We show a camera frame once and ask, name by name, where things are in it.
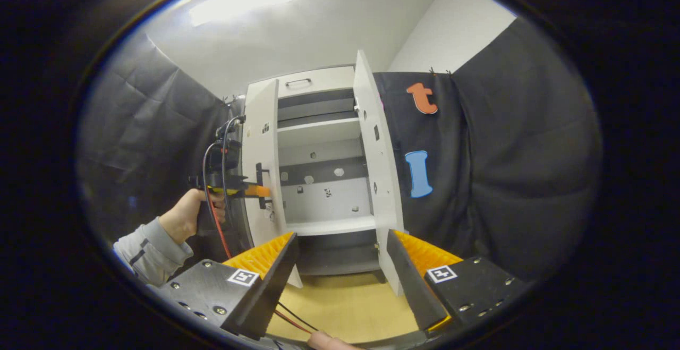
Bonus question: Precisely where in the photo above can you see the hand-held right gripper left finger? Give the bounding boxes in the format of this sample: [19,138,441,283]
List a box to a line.
[158,232,301,341]

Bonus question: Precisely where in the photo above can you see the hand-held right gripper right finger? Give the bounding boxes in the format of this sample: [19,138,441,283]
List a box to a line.
[386,228,526,335]

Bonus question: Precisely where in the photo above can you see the black door handle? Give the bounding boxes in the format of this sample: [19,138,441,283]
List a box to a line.
[256,163,273,210]

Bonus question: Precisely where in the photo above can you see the white shoe cabinet door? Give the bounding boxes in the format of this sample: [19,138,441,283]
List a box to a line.
[353,50,405,296]
[242,78,303,288]

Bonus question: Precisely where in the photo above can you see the white double-door shoe cabinet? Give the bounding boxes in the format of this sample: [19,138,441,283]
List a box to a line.
[242,65,404,276]

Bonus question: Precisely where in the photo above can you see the black backdrop cloth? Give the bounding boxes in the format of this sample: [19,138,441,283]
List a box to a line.
[77,18,604,284]

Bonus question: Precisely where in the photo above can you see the black cable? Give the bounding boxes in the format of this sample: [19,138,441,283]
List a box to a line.
[220,115,320,334]

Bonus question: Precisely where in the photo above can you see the red cable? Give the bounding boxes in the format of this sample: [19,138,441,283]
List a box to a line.
[202,143,315,336]

